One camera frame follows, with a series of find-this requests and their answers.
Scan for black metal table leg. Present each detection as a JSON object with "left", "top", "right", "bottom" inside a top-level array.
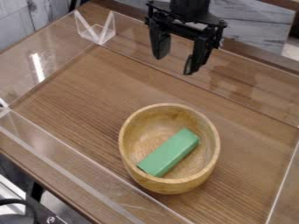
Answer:
[{"left": 25, "top": 182, "right": 67, "bottom": 224}]

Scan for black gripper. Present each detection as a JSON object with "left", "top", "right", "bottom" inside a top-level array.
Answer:
[{"left": 144, "top": 0, "right": 228, "bottom": 75}]

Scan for clear acrylic corner bracket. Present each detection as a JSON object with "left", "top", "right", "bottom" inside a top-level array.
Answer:
[{"left": 73, "top": 10, "right": 116, "bottom": 46}]

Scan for green rectangular block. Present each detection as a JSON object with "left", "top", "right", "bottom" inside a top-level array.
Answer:
[{"left": 136, "top": 128, "right": 200, "bottom": 178}]

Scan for brown wooden bowl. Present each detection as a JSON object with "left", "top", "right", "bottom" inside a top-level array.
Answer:
[{"left": 117, "top": 103, "right": 220, "bottom": 194}]

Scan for clear acrylic tray walls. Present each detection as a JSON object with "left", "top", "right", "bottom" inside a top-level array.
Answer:
[{"left": 0, "top": 3, "right": 299, "bottom": 224}]

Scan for black cable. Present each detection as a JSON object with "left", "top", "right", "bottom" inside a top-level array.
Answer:
[{"left": 0, "top": 198, "right": 41, "bottom": 224}]

